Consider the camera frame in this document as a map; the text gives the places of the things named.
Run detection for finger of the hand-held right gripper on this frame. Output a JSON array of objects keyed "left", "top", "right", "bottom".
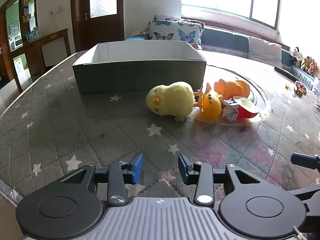
[
  {"left": 291, "top": 152, "right": 320, "bottom": 170},
  {"left": 290, "top": 184, "right": 320, "bottom": 202}
]

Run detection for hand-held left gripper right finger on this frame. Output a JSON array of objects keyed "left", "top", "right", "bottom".
[{"left": 178, "top": 153, "right": 268, "bottom": 207}]

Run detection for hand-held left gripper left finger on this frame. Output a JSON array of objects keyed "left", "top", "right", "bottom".
[{"left": 61, "top": 152, "right": 144, "bottom": 205}]

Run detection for yellow-orange toy figure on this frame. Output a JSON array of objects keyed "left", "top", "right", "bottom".
[{"left": 193, "top": 82, "right": 223, "bottom": 121}]

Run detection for grey cardboard box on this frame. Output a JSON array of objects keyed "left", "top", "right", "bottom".
[{"left": 72, "top": 41, "right": 207, "bottom": 95}]

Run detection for orange plastic toy duck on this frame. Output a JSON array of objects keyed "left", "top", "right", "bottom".
[{"left": 214, "top": 79, "right": 251, "bottom": 99}]

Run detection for yellow plush chick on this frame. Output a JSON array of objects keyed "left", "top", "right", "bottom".
[{"left": 146, "top": 81, "right": 196, "bottom": 122}]

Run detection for pink yellow small toy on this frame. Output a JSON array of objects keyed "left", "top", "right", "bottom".
[{"left": 294, "top": 80, "right": 308, "bottom": 96}]

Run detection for red toy apple half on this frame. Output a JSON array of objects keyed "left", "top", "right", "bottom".
[{"left": 233, "top": 96, "right": 259, "bottom": 119}]

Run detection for round black table hotplate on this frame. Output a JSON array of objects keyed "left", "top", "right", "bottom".
[{"left": 191, "top": 65, "right": 272, "bottom": 128}]

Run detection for small white black toy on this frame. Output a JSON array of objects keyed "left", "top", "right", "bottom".
[{"left": 221, "top": 98, "right": 240, "bottom": 122}]

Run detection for black remote control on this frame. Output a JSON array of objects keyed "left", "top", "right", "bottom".
[{"left": 274, "top": 66, "right": 301, "bottom": 81}]

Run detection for colourful plush toys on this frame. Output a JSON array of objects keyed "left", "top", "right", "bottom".
[{"left": 301, "top": 56, "right": 318, "bottom": 75}]

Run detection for black white plush toy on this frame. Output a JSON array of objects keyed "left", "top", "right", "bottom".
[{"left": 291, "top": 46, "right": 302, "bottom": 65}]

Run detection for white sofa cushion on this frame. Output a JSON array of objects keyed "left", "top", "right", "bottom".
[{"left": 248, "top": 36, "right": 283, "bottom": 68}]

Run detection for blue sofa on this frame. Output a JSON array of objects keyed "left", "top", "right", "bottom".
[{"left": 124, "top": 26, "right": 299, "bottom": 67}]

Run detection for large butterfly print pillow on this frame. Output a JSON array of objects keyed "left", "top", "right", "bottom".
[{"left": 148, "top": 20, "right": 205, "bottom": 43}]

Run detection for brown wooden door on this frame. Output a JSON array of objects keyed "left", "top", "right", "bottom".
[{"left": 70, "top": 0, "right": 125, "bottom": 52}]

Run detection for small butterfly print pillow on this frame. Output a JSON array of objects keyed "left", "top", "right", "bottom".
[{"left": 153, "top": 14, "right": 181, "bottom": 22}]

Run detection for wooden side table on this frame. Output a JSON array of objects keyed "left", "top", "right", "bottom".
[{"left": 24, "top": 28, "right": 69, "bottom": 76}]

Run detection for wooden shelf cabinet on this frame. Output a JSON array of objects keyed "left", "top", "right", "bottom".
[{"left": 0, "top": 0, "right": 38, "bottom": 93}]

